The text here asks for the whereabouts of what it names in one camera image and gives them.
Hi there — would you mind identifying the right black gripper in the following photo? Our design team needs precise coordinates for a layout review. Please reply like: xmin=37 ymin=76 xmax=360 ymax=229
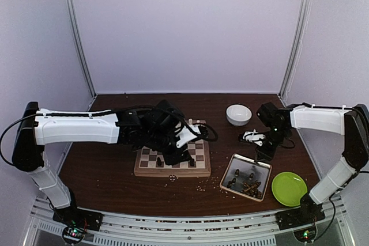
xmin=255 ymin=126 xmax=289 ymax=161

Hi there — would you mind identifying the wooden chess board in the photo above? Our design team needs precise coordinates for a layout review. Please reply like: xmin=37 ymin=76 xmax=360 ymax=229
xmin=134 ymin=120 xmax=211 ymax=179

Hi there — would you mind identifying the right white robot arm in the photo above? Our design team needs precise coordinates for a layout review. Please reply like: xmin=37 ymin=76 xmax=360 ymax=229
xmin=255 ymin=102 xmax=368 ymax=224

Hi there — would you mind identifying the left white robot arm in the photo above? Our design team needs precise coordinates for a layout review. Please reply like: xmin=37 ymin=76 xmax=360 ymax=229
xmin=12 ymin=100 xmax=200 ymax=225

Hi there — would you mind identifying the pile of dark chess pieces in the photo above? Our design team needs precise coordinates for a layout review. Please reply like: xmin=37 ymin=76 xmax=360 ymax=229
xmin=242 ymin=180 xmax=262 ymax=199

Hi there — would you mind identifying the metal tray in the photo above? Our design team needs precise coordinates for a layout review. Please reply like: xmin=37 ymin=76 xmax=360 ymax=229
xmin=219 ymin=154 xmax=272 ymax=202

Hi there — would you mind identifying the green plate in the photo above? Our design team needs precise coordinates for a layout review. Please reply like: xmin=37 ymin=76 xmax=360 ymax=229
xmin=272 ymin=172 xmax=307 ymax=207

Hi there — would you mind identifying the white ceramic bowl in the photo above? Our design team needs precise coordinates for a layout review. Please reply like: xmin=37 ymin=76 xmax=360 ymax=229
xmin=225 ymin=104 xmax=252 ymax=127

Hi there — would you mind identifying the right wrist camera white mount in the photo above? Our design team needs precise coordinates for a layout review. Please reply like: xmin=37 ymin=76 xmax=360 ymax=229
xmin=238 ymin=129 xmax=266 ymax=146

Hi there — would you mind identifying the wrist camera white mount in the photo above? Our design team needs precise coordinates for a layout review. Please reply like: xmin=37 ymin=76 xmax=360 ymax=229
xmin=238 ymin=129 xmax=266 ymax=146
xmin=175 ymin=124 xmax=201 ymax=149

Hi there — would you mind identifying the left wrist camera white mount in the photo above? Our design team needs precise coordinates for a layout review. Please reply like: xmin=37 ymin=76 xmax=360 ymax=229
xmin=175 ymin=124 xmax=201 ymax=149

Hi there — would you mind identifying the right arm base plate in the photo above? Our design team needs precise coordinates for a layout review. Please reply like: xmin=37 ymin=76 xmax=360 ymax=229
xmin=275 ymin=208 xmax=325 ymax=230

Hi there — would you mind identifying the right aluminium frame post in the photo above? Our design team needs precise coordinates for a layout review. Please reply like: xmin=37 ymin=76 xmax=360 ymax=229
xmin=278 ymin=0 xmax=311 ymax=103

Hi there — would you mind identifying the aluminium frame post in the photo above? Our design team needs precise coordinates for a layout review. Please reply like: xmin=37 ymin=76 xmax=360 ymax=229
xmin=66 ymin=0 xmax=97 ymax=98
xmin=278 ymin=0 xmax=311 ymax=103

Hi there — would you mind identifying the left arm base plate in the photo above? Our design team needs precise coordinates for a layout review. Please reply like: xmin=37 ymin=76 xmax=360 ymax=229
xmin=52 ymin=210 xmax=103 ymax=231

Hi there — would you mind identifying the left aluminium frame post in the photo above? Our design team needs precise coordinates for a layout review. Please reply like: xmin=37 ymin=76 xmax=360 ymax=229
xmin=66 ymin=0 xmax=97 ymax=98

